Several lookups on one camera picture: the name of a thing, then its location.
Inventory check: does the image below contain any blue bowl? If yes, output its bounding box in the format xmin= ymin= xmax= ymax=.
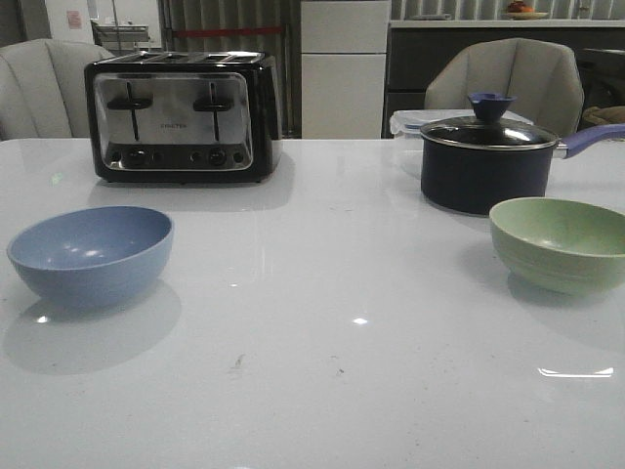
xmin=7 ymin=206 xmax=174 ymax=309

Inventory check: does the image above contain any green bowl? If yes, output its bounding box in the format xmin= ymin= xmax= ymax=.
xmin=489 ymin=197 xmax=624 ymax=295

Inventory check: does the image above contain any clear plastic food container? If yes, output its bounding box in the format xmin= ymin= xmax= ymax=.
xmin=390 ymin=108 xmax=533 ymax=140

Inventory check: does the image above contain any dark blue saucepan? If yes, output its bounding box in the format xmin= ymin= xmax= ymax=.
xmin=421 ymin=124 xmax=624 ymax=215

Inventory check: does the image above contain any black silver four-slot toaster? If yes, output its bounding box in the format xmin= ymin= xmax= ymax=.
xmin=84 ymin=51 xmax=282 ymax=184

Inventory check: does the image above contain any white refrigerator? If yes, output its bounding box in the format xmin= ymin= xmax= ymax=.
xmin=301 ymin=1 xmax=392 ymax=140

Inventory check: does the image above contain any glass pot lid blue knob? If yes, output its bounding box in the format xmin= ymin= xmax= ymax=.
xmin=420 ymin=92 xmax=558 ymax=150

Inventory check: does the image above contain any dark kitchen counter cabinet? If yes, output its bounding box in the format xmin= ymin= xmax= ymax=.
xmin=382 ymin=19 xmax=624 ymax=138

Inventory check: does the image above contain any grey chair right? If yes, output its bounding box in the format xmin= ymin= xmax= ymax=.
xmin=424 ymin=38 xmax=584 ymax=137

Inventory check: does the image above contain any grey chair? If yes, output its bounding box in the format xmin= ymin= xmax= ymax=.
xmin=1 ymin=39 xmax=112 ymax=141
xmin=424 ymin=38 xmax=584 ymax=137

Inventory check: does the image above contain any fruit plate on counter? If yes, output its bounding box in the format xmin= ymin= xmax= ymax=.
xmin=504 ymin=1 xmax=548 ymax=21

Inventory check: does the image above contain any grey chair left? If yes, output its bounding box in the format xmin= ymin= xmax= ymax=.
xmin=1 ymin=39 xmax=112 ymax=141

